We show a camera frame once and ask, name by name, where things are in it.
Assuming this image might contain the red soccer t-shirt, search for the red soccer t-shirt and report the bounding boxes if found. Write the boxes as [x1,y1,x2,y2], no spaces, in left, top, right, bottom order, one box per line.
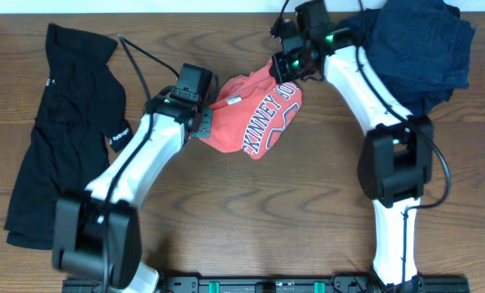
[202,62,303,160]

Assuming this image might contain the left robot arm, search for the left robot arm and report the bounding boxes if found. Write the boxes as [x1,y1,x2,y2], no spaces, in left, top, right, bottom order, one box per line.
[52,63,218,293]

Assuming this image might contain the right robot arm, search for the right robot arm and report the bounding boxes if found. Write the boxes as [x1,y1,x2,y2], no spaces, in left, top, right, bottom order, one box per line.
[269,1,434,292]

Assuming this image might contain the folded navy blue clothes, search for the folded navy blue clothes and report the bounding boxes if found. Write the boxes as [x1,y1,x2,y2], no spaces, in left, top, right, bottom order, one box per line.
[338,0,475,116]

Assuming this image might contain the black t-shirt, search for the black t-shirt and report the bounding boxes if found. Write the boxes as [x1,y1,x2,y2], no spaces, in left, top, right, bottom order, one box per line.
[4,24,133,250]

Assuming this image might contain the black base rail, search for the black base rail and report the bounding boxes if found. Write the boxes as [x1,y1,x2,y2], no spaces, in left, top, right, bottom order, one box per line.
[61,271,470,293]

